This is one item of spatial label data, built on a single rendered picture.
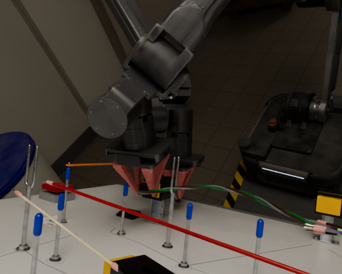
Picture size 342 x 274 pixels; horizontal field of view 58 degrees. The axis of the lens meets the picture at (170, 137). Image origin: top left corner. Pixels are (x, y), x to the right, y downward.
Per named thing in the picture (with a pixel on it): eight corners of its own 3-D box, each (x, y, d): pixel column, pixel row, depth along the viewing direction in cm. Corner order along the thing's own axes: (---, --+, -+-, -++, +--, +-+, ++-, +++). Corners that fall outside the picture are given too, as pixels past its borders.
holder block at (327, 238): (340, 234, 66) (345, 188, 66) (338, 249, 56) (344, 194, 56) (317, 228, 69) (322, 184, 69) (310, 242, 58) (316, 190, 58)
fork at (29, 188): (12, 249, 41) (23, 144, 41) (24, 245, 43) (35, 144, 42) (21, 253, 40) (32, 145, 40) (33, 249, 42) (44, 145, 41)
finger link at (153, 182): (157, 208, 51) (150, 158, 47) (121, 200, 54) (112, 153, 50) (174, 187, 56) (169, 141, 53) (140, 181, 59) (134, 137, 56)
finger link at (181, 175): (184, 205, 66) (185, 162, 64) (154, 199, 69) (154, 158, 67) (194, 195, 72) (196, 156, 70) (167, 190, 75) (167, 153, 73)
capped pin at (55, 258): (47, 258, 39) (54, 192, 39) (60, 256, 40) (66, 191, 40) (50, 263, 38) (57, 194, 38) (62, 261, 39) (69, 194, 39)
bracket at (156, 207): (168, 223, 60) (171, 198, 60) (163, 226, 58) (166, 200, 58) (148, 218, 62) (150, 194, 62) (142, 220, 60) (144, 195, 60)
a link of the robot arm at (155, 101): (187, 71, 66) (172, 91, 74) (135, 69, 62) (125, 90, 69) (199, 122, 63) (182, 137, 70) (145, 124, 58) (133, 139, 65)
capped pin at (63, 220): (68, 222, 55) (74, 162, 55) (65, 224, 53) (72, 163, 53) (60, 220, 55) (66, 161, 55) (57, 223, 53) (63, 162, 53)
